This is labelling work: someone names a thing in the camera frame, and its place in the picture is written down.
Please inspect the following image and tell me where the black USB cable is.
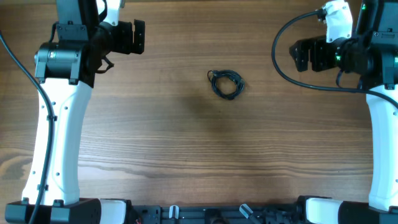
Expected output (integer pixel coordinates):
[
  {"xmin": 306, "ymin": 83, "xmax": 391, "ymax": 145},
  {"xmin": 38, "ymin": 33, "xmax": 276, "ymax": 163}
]
[{"xmin": 207, "ymin": 69, "xmax": 246, "ymax": 101}]

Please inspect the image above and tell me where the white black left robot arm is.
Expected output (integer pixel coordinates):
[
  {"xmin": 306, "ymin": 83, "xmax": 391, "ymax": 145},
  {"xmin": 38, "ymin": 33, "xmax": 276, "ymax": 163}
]
[{"xmin": 5, "ymin": 0, "xmax": 146, "ymax": 223}]

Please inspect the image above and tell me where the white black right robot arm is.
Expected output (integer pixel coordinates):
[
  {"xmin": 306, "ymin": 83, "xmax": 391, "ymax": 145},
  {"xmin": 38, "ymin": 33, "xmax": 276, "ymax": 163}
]
[{"xmin": 290, "ymin": 1, "xmax": 397, "ymax": 223}]

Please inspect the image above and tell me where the black left camera cable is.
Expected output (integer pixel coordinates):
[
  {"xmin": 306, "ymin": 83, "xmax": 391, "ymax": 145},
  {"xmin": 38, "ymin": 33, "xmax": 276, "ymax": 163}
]
[{"xmin": 0, "ymin": 30, "xmax": 57, "ymax": 224}]

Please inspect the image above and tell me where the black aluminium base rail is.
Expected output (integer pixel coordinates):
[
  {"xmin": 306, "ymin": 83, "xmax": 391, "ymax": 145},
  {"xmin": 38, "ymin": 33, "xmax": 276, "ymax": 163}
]
[{"xmin": 125, "ymin": 203, "xmax": 308, "ymax": 224}]

